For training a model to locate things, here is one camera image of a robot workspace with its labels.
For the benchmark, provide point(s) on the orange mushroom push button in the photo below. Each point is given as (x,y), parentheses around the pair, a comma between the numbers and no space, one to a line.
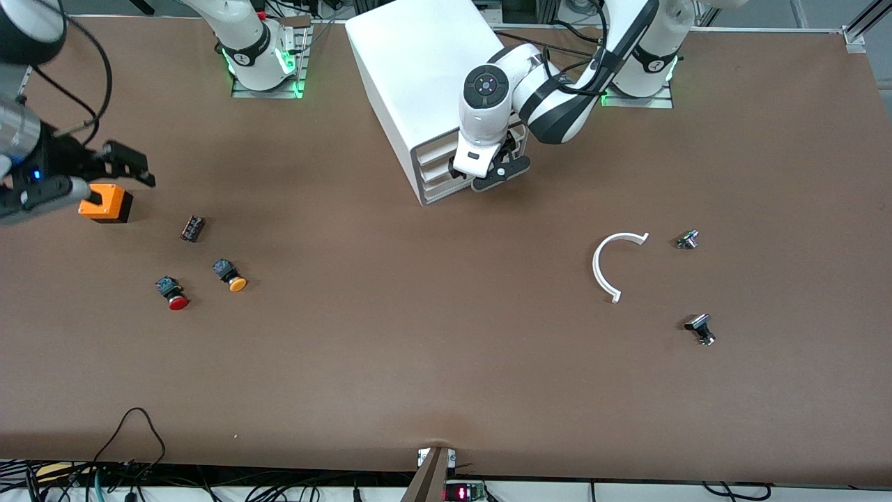
(237,283)

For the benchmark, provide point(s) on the red mushroom push button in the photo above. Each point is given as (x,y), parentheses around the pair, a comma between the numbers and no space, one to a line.
(178,302)

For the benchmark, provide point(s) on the red display device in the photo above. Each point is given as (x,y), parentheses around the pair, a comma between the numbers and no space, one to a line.
(463,492)

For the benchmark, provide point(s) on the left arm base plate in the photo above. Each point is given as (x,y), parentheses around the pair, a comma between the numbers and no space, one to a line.
(648,102)

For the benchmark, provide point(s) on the small black terminal block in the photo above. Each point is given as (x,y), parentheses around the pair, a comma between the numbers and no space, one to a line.
(193,229)

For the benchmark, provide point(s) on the orange button box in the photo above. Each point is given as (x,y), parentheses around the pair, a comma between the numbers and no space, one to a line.
(111,203)

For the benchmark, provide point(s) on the white plastic drawer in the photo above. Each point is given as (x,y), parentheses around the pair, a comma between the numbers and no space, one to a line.
(435,155)
(439,187)

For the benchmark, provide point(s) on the brown camera post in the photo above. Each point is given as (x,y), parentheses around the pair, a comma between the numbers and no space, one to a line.
(428,481)

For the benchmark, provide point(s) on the white curved plastic arc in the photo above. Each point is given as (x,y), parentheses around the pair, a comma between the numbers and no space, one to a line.
(596,268)

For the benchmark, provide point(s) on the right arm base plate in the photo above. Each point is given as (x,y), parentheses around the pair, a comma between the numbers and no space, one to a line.
(268,93)

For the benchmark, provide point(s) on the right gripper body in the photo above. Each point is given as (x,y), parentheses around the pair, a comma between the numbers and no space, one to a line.
(64,159)

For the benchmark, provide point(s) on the white drawer cabinet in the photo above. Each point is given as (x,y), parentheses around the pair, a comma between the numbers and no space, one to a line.
(411,63)

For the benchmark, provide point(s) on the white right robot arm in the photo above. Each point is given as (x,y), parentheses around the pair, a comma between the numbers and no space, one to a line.
(244,28)

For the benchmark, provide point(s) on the aluminium frame rail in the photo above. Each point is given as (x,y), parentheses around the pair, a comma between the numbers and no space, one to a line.
(22,80)
(860,31)

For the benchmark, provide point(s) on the black key switch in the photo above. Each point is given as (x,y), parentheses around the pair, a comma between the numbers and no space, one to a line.
(699,325)

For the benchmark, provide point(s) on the small silver switch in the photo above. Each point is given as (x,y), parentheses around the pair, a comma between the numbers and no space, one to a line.
(686,240)

